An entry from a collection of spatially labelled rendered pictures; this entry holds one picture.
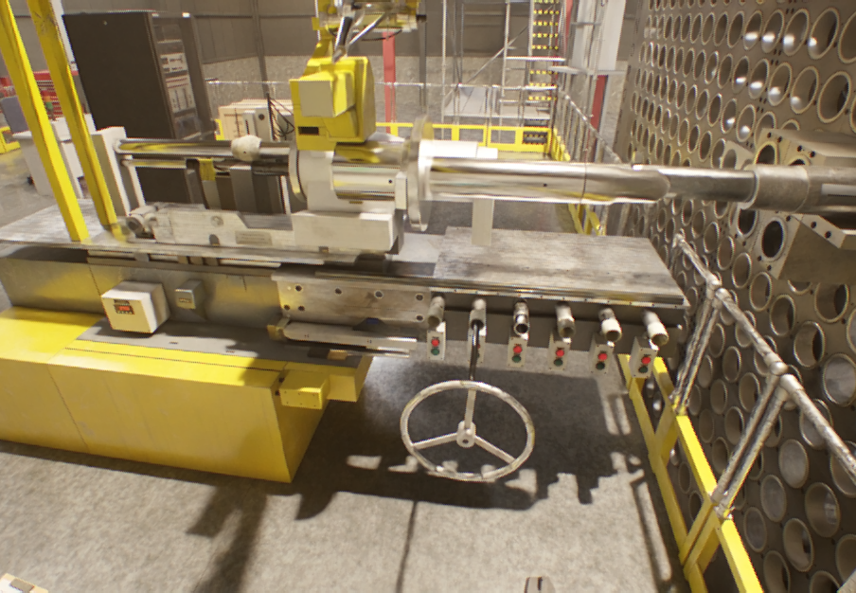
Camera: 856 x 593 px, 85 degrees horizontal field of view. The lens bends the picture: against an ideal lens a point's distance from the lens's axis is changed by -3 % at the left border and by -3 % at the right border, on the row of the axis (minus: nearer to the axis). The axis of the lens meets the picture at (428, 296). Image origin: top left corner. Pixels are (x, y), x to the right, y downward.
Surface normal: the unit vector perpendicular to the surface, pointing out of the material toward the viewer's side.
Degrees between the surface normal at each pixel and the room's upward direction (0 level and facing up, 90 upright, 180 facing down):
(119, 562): 0
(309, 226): 90
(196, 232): 90
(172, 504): 0
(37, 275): 90
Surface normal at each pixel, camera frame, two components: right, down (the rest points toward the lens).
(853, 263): -0.14, 0.50
